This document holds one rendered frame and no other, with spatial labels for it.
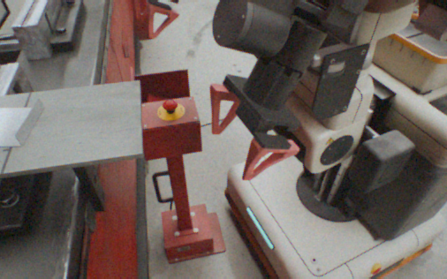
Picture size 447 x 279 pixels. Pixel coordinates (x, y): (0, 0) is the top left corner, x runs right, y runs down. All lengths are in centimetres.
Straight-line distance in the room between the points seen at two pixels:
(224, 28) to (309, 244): 98
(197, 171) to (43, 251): 123
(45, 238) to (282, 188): 94
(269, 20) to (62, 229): 44
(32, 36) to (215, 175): 108
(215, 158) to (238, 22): 148
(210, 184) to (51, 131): 120
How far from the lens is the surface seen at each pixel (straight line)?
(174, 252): 141
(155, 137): 85
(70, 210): 60
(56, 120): 56
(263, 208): 126
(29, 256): 58
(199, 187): 165
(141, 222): 153
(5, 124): 59
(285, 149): 39
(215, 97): 45
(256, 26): 32
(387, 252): 130
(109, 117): 53
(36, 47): 99
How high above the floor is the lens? 133
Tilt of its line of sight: 45 degrees down
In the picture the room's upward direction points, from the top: straight up
